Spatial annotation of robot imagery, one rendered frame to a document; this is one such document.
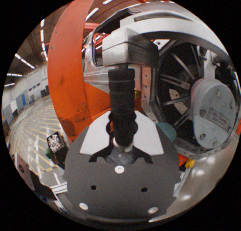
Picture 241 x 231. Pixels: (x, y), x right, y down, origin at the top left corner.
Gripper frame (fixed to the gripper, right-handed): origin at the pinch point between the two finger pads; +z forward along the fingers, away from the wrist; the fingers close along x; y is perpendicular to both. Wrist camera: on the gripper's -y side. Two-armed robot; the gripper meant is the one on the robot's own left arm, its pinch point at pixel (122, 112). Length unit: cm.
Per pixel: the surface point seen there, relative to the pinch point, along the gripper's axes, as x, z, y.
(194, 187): 83, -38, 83
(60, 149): -36.4, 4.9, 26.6
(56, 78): -24.8, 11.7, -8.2
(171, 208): 47, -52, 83
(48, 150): -32.8, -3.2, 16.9
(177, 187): 52, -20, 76
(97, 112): -14.4, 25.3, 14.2
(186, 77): 40, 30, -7
